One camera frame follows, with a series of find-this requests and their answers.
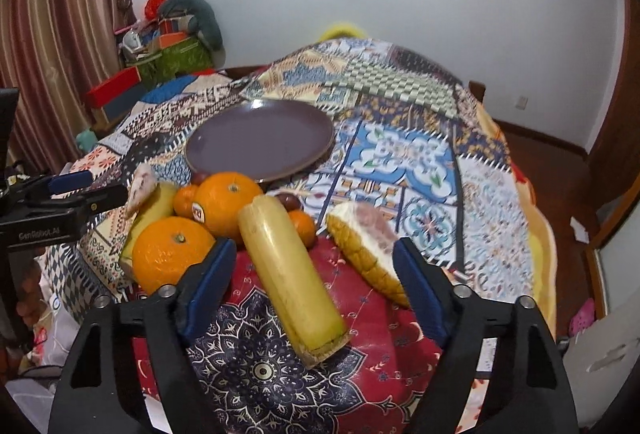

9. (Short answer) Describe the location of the small pomelo slice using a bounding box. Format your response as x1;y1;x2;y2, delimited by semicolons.
125;163;158;218

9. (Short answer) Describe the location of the yellow sugarcane piece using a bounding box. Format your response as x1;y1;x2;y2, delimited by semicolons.
119;182;178;279
239;194;349;368

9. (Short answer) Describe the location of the large orange with sticker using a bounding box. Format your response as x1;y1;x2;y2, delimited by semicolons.
192;172;264;243

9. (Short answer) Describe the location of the pomelo wedge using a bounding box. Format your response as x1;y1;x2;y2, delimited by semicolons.
326;201;409;307

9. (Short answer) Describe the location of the small tangerine left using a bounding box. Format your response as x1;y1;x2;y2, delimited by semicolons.
172;185;198;220

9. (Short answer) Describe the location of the small tangerine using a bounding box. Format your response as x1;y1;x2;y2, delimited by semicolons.
172;185;198;220
288;210;317;249

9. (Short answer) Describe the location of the dark red grape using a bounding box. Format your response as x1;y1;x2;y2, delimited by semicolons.
276;191;303;212

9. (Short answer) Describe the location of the small tangerine right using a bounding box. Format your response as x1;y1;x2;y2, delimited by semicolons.
288;210;317;249

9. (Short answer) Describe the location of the pink slipper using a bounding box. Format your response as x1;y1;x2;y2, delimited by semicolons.
568;298;596;336

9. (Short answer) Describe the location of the red long box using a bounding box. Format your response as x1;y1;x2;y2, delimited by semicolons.
85;67;141;109

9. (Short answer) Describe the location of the purple round plate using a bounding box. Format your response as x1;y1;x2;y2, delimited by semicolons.
184;99;335;183

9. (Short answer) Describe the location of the green patterned box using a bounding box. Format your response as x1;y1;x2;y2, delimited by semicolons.
132;38;214;87

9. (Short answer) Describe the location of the striped brown curtain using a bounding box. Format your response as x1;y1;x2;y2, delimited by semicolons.
1;0;136;171

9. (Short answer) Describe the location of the patchwork patterned bedspread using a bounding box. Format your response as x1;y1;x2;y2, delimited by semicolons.
43;38;553;433

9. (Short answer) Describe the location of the yellow pillow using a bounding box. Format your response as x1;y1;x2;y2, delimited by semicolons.
319;22;368;42

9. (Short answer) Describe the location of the wall power outlet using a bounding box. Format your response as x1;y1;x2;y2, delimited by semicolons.
515;96;528;110

